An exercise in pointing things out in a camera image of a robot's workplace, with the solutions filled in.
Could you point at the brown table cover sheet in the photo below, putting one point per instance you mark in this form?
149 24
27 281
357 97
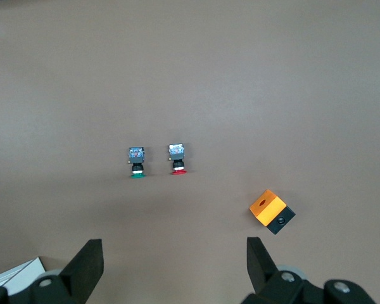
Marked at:
209 79

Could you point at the green push button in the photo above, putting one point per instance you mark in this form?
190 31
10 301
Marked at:
136 156

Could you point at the red push button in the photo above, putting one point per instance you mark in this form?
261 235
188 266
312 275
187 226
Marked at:
177 155

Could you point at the white drawer cabinet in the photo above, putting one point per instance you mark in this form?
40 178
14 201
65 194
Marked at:
19 275

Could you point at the orange box black base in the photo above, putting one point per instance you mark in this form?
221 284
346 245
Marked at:
267 207

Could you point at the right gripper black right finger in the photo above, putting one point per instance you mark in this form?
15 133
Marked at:
263 275

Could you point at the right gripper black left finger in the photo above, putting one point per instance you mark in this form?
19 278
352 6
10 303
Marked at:
79 275

